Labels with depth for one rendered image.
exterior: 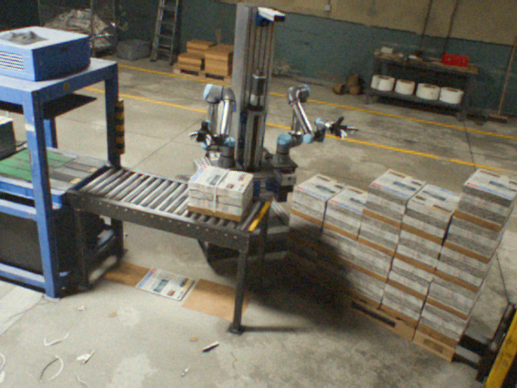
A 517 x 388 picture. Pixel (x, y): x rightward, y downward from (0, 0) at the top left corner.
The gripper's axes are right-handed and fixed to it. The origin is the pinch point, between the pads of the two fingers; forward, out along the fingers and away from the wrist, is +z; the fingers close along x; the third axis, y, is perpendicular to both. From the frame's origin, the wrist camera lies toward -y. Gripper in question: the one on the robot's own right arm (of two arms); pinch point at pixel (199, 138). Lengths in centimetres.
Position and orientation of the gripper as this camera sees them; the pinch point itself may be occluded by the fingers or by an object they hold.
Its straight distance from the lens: 340.7
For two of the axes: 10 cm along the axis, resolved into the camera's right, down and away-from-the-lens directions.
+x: -9.7, -2.5, -0.5
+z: -0.7, 4.5, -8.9
